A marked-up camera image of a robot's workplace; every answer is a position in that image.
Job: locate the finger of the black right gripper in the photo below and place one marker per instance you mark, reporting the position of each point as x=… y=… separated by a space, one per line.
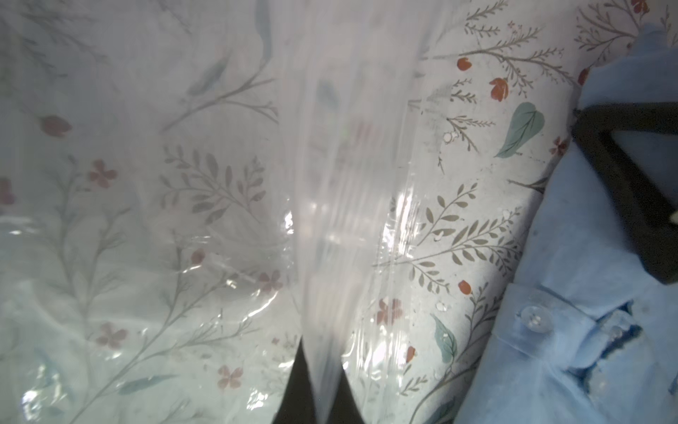
x=645 y=212

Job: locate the light blue shirt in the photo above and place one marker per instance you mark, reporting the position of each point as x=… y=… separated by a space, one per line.
x=585 y=334

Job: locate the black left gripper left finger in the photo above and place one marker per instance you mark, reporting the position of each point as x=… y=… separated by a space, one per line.
x=297 y=405

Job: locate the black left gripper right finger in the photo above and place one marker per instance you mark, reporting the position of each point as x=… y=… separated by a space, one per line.
x=343 y=408

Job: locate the clear plastic vacuum bag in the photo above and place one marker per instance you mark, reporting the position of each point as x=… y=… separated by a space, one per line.
x=148 y=264

